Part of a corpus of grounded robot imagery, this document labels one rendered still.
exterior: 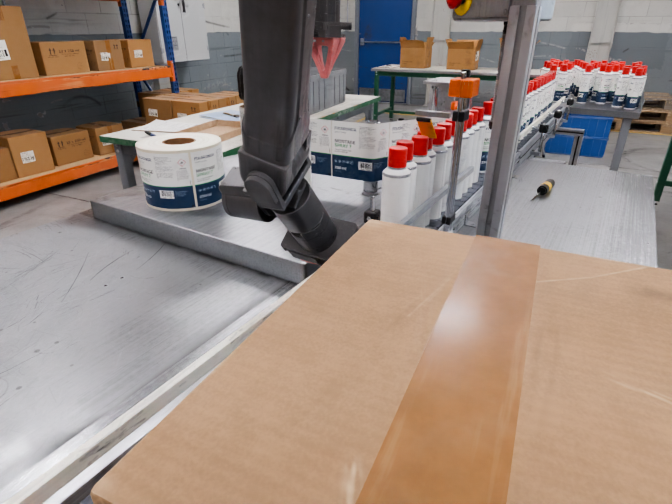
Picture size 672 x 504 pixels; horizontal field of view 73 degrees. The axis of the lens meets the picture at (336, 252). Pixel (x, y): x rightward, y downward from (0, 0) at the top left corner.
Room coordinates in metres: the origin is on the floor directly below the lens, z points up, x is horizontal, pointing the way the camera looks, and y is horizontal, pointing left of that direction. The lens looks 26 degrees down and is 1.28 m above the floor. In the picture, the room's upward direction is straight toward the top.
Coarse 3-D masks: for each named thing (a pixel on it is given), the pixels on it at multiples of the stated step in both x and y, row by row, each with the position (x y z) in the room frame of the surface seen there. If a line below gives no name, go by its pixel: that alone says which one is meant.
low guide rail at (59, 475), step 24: (264, 312) 0.54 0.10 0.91; (240, 336) 0.48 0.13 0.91; (216, 360) 0.45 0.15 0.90; (168, 384) 0.39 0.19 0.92; (192, 384) 0.41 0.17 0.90; (144, 408) 0.36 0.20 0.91; (120, 432) 0.33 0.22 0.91; (72, 456) 0.30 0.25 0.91; (96, 456) 0.31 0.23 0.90; (48, 480) 0.27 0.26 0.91
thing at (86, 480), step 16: (464, 176) 1.05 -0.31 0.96; (416, 208) 0.82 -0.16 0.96; (176, 400) 0.32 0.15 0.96; (160, 416) 0.30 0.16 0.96; (144, 432) 0.28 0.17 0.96; (112, 448) 0.27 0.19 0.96; (128, 448) 0.27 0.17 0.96; (96, 464) 0.25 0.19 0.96; (112, 464) 0.25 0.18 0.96; (80, 480) 0.24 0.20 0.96; (96, 480) 0.24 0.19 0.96; (64, 496) 0.22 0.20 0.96; (80, 496) 0.23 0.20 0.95
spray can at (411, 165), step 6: (396, 144) 0.85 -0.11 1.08; (402, 144) 0.84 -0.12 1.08; (408, 144) 0.83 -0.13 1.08; (408, 150) 0.83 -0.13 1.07; (408, 156) 0.83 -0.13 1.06; (408, 162) 0.84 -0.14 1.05; (414, 162) 0.85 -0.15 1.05; (408, 168) 0.82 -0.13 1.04; (414, 168) 0.83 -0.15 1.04; (414, 174) 0.83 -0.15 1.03; (414, 180) 0.83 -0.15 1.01; (414, 186) 0.84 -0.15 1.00; (414, 192) 0.84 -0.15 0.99; (414, 198) 0.84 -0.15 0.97; (408, 210) 0.83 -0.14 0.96
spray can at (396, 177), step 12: (396, 156) 0.79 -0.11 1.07; (396, 168) 0.79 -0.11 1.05; (384, 180) 0.79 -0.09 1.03; (396, 180) 0.78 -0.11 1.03; (408, 180) 0.79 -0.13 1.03; (384, 192) 0.79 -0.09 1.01; (396, 192) 0.78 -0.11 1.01; (408, 192) 0.79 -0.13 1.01; (384, 204) 0.79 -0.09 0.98; (396, 204) 0.78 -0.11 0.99; (408, 204) 0.79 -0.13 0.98; (384, 216) 0.79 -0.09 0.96; (396, 216) 0.78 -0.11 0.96
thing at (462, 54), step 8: (448, 40) 6.41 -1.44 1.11; (464, 40) 6.53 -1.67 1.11; (472, 40) 6.48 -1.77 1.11; (480, 40) 6.18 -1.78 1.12; (448, 48) 6.31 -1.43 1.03; (456, 48) 6.24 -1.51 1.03; (464, 48) 6.19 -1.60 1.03; (472, 48) 6.14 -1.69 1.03; (448, 56) 6.29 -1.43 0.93; (456, 56) 6.24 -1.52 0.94; (464, 56) 6.19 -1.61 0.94; (472, 56) 6.14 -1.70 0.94; (448, 64) 6.28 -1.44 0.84; (456, 64) 6.23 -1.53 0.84; (464, 64) 6.18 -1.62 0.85; (472, 64) 6.14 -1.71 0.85
